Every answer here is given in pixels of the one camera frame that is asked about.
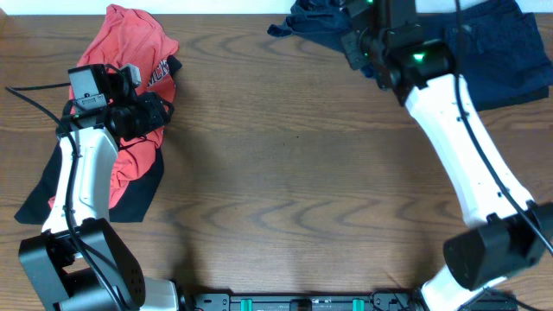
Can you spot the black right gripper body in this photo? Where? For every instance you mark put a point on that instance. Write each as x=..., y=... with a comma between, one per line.
x=368, y=49

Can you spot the folded navy shorts stack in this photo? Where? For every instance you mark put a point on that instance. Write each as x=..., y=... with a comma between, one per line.
x=503, y=58

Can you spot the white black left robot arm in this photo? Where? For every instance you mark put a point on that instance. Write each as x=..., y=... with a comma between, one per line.
x=78, y=262

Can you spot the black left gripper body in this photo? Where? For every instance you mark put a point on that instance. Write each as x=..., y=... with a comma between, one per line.
x=142, y=117

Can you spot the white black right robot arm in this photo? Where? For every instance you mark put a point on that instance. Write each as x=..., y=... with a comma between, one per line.
x=507, y=231

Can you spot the navy blue shorts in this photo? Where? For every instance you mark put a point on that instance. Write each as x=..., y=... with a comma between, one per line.
x=324, y=22

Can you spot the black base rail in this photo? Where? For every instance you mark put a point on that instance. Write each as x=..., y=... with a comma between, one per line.
x=381, y=300

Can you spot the black garment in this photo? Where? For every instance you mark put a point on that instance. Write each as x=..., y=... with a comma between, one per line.
x=136, y=174

